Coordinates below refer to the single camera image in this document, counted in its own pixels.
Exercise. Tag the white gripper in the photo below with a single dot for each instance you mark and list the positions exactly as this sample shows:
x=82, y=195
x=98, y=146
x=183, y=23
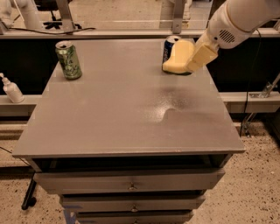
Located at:
x=220, y=31

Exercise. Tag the yellow sponge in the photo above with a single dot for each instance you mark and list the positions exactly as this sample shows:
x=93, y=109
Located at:
x=181, y=52

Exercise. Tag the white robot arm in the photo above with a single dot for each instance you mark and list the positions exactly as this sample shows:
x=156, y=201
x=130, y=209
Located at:
x=250, y=15

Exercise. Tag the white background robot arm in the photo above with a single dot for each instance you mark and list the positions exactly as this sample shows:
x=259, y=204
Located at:
x=27, y=9

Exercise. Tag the blue pepsi can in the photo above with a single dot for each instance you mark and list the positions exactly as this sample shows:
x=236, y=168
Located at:
x=168, y=44

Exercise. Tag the green soda can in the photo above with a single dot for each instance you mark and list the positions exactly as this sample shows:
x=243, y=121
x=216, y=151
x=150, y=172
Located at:
x=68, y=60

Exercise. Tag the grey drawer cabinet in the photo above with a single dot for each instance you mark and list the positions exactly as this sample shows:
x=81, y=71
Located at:
x=125, y=114

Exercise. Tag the black office chair base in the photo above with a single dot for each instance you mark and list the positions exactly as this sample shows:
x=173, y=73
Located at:
x=54, y=23

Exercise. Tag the bottom grey drawer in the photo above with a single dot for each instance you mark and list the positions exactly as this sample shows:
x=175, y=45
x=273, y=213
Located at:
x=149, y=217

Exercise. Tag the grey drawer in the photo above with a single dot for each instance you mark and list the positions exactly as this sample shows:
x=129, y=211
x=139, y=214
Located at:
x=133, y=202
x=149, y=217
x=129, y=181

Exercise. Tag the top grey drawer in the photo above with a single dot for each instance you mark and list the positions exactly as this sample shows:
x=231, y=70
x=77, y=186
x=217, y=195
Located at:
x=129, y=181

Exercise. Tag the middle grey drawer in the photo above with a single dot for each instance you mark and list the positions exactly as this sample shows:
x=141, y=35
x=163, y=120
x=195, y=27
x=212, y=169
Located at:
x=133, y=202

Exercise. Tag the white pump bottle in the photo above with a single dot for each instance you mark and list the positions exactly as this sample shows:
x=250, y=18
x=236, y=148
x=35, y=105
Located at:
x=12, y=90

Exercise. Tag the black caster leg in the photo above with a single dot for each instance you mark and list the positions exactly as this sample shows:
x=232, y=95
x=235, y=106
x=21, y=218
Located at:
x=29, y=199

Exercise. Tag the grey metal post right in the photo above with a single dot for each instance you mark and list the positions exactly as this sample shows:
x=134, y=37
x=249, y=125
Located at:
x=177, y=18

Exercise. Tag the grey metal post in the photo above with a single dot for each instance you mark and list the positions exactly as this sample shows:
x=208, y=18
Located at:
x=177, y=18
x=65, y=14

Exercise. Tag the metal angle bracket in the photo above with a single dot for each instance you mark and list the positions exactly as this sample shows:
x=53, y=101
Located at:
x=267, y=89

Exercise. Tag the grey metal post left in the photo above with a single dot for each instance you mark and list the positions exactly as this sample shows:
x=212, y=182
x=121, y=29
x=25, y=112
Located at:
x=65, y=14

